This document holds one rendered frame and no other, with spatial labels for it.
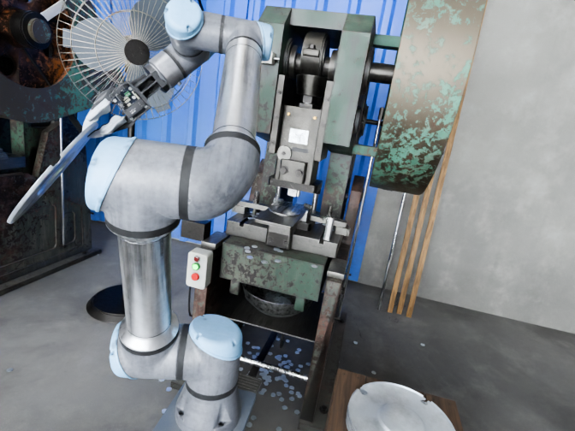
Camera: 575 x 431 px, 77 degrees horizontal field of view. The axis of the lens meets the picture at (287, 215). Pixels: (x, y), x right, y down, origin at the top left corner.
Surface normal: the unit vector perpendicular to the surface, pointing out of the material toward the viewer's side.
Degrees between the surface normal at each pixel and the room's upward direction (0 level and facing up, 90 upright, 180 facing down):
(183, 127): 90
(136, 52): 96
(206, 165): 50
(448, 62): 91
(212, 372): 90
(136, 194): 102
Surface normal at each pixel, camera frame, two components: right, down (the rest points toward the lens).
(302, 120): -0.24, 0.23
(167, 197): 0.08, 0.48
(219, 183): 0.58, 0.11
